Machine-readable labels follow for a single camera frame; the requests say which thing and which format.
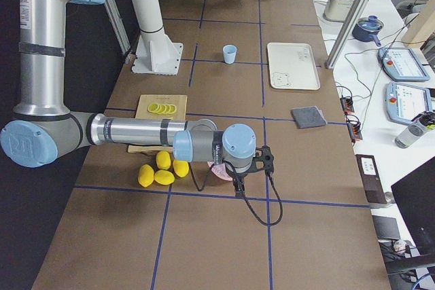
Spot wooden cutting board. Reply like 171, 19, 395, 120
127, 94, 188, 155

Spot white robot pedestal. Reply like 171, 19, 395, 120
132, 0, 184, 75

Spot teach pendant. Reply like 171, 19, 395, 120
377, 47, 430, 82
385, 81, 433, 125

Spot black braided cable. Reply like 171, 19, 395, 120
190, 160, 284, 227

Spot teach pendant far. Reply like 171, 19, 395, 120
377, 47, 430, 82

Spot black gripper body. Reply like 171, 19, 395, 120
245, 145, 275, 177

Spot teach pendant near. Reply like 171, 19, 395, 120
385, 81, 433, 125

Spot aluminium frame post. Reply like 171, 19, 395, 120
325, 0, 368, 69

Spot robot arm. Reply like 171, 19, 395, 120
1, 0, 274, 198

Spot blue pot with lid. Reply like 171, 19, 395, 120
352, 15, 384, 47

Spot yellow lemon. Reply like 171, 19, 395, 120
156, 151, 172, 170
173, 160, 190, 178
154, 170, 175, 185
137, 164, 154, 187

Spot cream toaster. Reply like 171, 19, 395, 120
324, 0, 355, 22

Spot black box on desk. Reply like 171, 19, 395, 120
355, 154, 389, 209

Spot black monitor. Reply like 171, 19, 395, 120
385, 158, 434, 274

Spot grey folded cloth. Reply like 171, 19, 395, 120
291, 106, 327, 129

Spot pink bowl of ice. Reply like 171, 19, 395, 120
207, 162, 232, 181

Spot light blue cup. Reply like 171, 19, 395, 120
222, 44, 237, 65

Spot lemon slices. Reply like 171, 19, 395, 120
147, 103, 177, 115

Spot cream bear tray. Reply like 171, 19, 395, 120
267, 42, 320, 91

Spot clear water bottle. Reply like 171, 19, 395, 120
394, 111, 434, 149

